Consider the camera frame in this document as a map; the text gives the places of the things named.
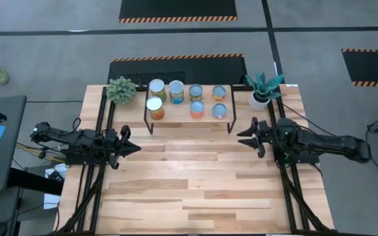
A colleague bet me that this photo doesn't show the tall orange yellow can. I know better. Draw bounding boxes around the tall orange yellow can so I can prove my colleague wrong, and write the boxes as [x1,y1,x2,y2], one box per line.
[146,96,166,121]

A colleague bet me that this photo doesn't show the white papers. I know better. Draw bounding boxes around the white papers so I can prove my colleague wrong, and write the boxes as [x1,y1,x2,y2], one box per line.
[43,163,69,210]

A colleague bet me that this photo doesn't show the light green can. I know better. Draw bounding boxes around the light green can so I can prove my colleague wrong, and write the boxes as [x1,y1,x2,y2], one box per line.
[148,78,167,102]

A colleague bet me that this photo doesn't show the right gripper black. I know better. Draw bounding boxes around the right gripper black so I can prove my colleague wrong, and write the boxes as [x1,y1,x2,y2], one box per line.
[236,117,276,159]

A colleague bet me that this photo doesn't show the yellow and black cables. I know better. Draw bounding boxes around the yellow and black cables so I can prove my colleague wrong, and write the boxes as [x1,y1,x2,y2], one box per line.
[14,140,66,165]

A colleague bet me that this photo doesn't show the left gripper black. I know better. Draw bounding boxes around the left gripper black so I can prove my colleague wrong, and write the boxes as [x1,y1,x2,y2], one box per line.
[105,125,142,170]

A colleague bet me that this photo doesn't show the teal plant in white pot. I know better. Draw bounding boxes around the teal plant in white pot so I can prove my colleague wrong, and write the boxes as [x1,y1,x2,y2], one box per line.
[245,70,285,111]

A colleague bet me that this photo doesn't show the small orange yellow can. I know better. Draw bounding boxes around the small orange yellow can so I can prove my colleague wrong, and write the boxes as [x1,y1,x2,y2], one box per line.
[212,85,227,102]

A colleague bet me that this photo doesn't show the light blue salmon can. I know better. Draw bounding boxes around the light blue salmon can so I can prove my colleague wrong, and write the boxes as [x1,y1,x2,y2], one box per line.
[211,102,228,119]

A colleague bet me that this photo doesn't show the black aluminium table frame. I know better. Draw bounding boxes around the black aluminium table frame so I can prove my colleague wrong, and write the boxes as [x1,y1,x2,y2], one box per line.
[49,83,341,236]

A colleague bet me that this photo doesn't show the orange can with circle print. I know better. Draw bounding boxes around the orange can with circle print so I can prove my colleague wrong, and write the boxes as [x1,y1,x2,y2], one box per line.
[190,100,205,119]

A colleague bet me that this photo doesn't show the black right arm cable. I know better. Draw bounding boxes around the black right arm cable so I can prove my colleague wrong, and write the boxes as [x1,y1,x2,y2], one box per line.
[282,104,339,137]

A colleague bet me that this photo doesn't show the round green succulent plant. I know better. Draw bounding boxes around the round green succulent plant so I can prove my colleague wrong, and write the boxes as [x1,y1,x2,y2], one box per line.
[106,75,140,106]

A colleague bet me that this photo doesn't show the dark grey side desk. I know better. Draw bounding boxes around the dark grey side desk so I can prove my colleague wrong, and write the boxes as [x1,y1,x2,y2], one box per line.
[0,94,28,195]

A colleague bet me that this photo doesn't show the blue and yellow can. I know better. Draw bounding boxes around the blue and yellow can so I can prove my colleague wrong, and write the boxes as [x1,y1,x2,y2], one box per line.
[168,79,186,105]

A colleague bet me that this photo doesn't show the green can with peach print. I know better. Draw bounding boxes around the green can with peach print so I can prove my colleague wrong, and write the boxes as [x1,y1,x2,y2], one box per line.
[188,83,204,102]

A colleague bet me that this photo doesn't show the black mat with orange stripes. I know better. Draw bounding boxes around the black mat with orange stripes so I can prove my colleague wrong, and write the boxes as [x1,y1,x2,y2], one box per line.
[119,0,238,24]
[341,48,378,89]
[107,54,247,85]

